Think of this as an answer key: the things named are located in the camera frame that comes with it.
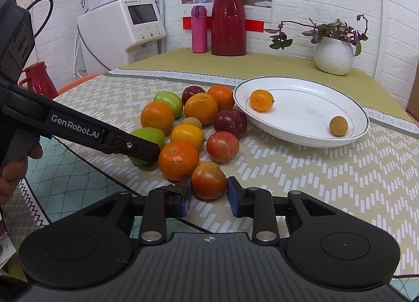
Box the green apple front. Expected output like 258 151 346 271
129 127 166 166

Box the green apple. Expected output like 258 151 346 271
153 91 183 119
129 127 166 166

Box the large orange front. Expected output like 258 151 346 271
158 140 200 182

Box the red apple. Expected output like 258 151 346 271
207 131 239 163

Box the yellow-orange small citrus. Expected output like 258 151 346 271
170 124 206 152

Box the green apple back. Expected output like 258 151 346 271
153 91 183 119

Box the small brown longan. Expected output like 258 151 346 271
181 117 203 129

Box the person's left hand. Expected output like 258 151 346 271
0 144 43 206

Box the red kettle on left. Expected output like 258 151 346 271
19 61 58 99

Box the orange left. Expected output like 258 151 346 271
140 102 175 136

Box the teal patterned mat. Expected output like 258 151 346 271
26 138 124 222

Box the dark red plum back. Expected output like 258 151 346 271
181 85 206 105

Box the dark red plum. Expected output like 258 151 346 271
181 85 206 105
213 109 248 139

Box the dark red plum front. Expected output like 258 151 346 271
213 109 248 139

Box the orange centre with stem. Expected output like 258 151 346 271
184 93 218 126

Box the small orange kumquat on plate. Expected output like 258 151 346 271
249 89 275 112

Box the white water dispenser machine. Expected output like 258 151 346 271
78 0 166 75

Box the white oval plate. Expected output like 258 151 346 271
233 77 370 148

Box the brown longan on plate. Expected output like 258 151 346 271
329 116 349 137

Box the orange back right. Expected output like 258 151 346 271
207 85 234 112

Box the pink thermos bottle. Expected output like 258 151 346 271
191 5 207 53

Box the white ribbed plant pot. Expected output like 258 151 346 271
313 37 354 76

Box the olive green table mat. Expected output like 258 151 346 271
123 48 411 121

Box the dark red thermos jug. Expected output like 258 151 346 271
211 0 246 57

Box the cardboard box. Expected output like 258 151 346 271
406 65 419 121

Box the purple-green trailing plant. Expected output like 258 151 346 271
263 14 368 57

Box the black cable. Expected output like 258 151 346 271
25 0 55 40

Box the red tape strip on wall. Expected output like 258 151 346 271
182 16 265 33

